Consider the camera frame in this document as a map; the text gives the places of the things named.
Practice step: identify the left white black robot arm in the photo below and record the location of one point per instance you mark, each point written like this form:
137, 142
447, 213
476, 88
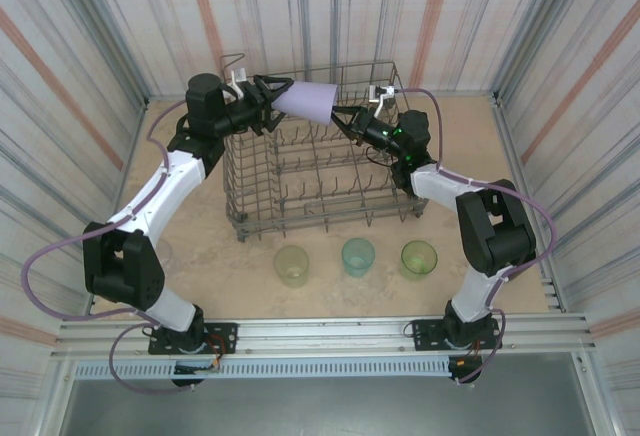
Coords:
150, 196

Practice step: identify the green translucent plastic cup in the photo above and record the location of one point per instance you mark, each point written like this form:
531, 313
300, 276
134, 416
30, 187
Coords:
419, 262

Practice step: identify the aluminium table end rail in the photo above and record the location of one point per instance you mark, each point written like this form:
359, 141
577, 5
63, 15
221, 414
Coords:
465, 98

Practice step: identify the grey metal panel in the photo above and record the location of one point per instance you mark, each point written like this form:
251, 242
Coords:
300, 406

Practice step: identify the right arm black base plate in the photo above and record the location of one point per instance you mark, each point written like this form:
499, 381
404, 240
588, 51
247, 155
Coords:
425, 338

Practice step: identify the long aluminium mounting rail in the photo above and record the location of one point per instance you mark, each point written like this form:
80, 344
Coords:
325, 336

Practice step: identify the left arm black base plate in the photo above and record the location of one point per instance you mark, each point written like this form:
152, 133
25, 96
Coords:
227, 331

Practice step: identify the aluminium table side rail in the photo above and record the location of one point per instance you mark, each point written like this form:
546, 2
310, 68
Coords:
129, 153
509, 128

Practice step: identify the teal translucent plastic cup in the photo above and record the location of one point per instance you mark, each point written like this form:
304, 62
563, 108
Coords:
358, 261

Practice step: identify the clear plastic cup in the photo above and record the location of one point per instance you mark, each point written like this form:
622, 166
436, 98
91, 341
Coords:
167, 253

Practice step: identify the lilac plastic cup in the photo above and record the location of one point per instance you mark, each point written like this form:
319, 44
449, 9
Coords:
307, 101

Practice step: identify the yellow translucent plastic cup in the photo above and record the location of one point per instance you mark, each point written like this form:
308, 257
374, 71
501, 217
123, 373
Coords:
291, 268

